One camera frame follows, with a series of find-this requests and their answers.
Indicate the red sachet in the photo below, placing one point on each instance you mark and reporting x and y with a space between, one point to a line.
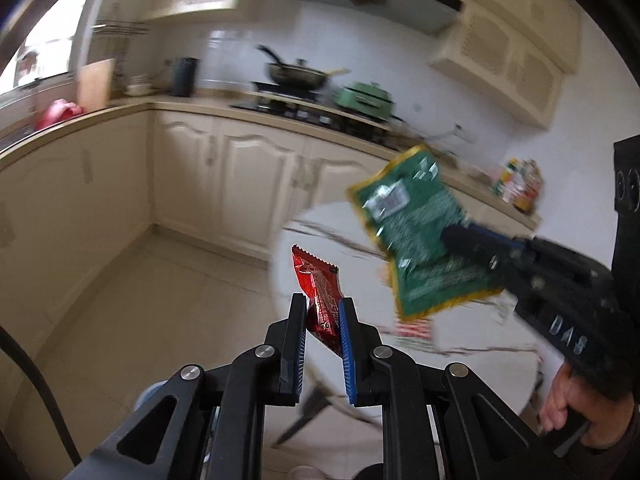
317 290

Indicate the black wok with lid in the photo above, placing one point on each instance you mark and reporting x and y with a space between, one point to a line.
295 74

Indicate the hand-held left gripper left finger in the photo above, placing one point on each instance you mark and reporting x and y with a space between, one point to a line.
299 355

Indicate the wooden cutting board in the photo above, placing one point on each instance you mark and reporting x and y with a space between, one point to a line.
96 84

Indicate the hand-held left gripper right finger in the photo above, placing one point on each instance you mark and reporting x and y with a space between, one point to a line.
346 355

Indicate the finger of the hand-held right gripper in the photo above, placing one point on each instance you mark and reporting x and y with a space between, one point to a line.
500 239
470 247

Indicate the dark canister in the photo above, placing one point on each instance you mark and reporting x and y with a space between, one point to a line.
184 77

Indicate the green electric cooker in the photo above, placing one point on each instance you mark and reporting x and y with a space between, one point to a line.
364 102

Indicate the kitchen window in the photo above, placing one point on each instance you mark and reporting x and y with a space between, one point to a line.
35 65

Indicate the metal utensil rack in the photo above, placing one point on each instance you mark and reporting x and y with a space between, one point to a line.
120 27

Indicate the black table leg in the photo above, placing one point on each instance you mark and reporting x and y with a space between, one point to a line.
300 420
355 412

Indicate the white wall socket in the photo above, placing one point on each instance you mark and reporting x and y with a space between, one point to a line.
463 132

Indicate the group of condiment bottles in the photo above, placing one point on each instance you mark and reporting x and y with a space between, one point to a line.
517 187

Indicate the red white checkered wrapper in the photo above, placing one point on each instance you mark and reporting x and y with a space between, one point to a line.
414 334

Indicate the green snack bag yellow edge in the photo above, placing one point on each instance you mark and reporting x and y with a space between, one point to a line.
415 230

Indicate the person's right hand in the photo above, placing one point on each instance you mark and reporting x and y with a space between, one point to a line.
560 400

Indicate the red cloth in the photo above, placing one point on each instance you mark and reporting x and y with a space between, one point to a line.
57 115

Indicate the stack of white dishes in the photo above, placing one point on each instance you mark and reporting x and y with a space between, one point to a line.
138 87

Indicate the cream lower kitchen cabinets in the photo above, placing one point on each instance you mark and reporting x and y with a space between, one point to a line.
200 175

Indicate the black gas stove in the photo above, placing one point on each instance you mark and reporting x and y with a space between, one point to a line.
310 110

